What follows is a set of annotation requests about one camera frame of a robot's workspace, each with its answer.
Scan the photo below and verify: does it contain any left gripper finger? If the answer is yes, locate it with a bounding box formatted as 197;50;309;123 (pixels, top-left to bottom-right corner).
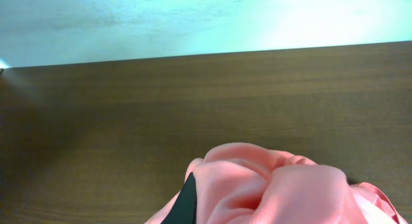
162;173;197;224

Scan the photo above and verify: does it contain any salmon pink shirt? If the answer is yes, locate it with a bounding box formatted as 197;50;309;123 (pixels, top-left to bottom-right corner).
150;143;404;224

